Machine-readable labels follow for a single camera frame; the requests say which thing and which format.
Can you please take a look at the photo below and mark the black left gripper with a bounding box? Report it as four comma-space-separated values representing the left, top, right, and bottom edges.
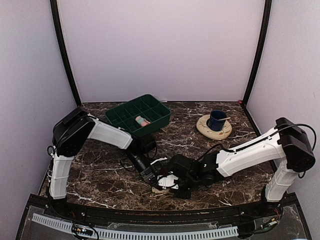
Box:
125, 151, 158, 188

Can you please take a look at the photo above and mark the beige sock with olive toe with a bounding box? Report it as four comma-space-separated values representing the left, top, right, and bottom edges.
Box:
151, 187, 170, 195

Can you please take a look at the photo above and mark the pink patterned sock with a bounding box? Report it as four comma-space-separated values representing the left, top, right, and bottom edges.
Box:
135, 115, 150, 127

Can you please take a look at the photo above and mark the green compartment tray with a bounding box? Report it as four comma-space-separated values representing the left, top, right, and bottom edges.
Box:
105, 94, 171, 137

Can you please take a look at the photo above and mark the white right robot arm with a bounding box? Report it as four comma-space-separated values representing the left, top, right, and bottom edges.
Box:
156, 117, 316, 217

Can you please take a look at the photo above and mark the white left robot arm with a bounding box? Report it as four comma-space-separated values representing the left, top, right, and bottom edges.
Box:
47, 107, 162, 218

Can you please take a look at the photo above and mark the cream saucer plate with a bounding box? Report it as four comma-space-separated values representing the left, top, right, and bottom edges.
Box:
196, 114, 233, 141

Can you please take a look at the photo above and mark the blue mug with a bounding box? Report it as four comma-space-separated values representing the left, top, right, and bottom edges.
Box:
209, 110, 227, 132

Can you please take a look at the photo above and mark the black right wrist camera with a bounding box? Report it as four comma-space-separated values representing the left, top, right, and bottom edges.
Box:
165, 154, 199, 178

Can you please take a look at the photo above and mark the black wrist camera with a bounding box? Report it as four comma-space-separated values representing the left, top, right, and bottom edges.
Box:
141, 134, 157, 153
165, 154, 199, 178

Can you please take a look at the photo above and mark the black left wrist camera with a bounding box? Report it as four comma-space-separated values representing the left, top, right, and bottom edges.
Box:
141, 134, 157, 153

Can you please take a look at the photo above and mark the black front rail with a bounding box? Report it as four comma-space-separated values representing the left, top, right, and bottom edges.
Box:
64, 202, 276, 222

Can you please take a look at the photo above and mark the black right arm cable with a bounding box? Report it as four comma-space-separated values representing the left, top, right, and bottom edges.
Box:
197, 123, 317, 180

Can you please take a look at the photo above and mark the white slotted cable duct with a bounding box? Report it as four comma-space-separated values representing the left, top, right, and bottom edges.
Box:
31, 213, 239, 240

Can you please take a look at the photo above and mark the black left frame post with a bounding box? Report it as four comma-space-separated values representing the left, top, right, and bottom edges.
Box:
49, 0, 82, 107

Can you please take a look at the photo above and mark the black frame post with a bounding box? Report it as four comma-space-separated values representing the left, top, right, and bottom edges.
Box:
49, 0, 82, 107
240, 0, 272, 109

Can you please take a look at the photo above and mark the black right frame post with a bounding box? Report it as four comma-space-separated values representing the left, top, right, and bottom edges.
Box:
240, 0, 272, 109

